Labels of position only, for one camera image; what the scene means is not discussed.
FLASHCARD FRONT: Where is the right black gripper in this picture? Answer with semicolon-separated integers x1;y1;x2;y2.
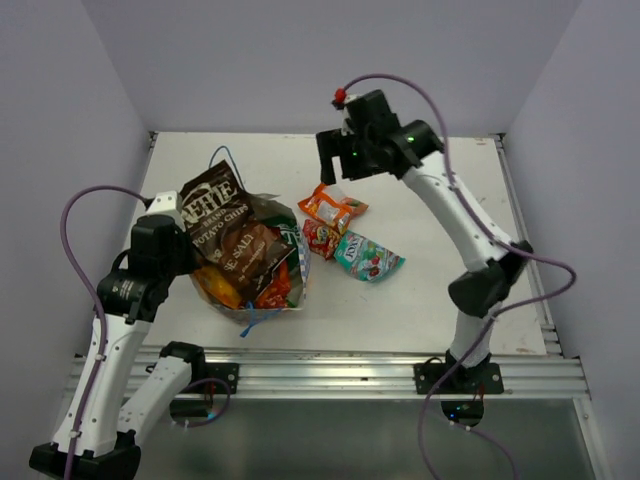
316;127;383;186

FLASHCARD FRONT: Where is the orange silver snack packet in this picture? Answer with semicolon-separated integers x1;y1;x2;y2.
297;183;369;235

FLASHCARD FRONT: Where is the yellow orange snack bag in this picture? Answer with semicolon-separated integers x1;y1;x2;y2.
194;265;242;309

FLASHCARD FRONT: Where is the brown Kettle sea salt bag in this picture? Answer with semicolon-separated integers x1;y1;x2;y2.
180;161;294;308

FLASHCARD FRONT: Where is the small red snack packet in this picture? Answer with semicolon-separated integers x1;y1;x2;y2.
303;219;342;260

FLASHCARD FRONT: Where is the white patterned paper bag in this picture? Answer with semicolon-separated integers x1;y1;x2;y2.
187;145;312;339

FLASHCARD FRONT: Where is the teal Foxy candy bag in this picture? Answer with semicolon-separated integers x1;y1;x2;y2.
334;230;405;282

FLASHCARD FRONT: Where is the red Doritos chips bag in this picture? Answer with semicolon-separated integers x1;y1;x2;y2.
252;262;292;309

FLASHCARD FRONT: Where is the dark green Kettle chips bag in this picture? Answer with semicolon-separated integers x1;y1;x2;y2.
262;215;299;247

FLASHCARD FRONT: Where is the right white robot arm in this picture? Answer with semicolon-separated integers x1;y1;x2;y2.
316;89;533;393

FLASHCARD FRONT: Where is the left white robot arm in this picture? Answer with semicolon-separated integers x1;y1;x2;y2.
29;214;208;479

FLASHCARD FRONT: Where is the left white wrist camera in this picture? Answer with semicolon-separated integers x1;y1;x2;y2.
145;191;182;222

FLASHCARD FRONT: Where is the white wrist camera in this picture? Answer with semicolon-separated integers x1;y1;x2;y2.
332;89;366;135
145;191;182;222

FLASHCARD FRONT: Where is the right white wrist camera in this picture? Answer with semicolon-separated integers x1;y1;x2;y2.
332;89;366;135

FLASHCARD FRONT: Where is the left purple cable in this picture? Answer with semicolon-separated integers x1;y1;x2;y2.
59;185;151;480

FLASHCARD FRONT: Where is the left black base bracket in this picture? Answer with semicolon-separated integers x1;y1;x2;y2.
180;362;240;396

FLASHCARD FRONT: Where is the black base bracket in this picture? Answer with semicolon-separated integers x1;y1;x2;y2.
180;362;240;396
413;356;505;395

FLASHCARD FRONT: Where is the aluminium mounting rail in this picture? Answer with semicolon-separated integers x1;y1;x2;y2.
205;348;590;400

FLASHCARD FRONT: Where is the right black base bracket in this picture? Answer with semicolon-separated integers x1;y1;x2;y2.
413;356;505;395

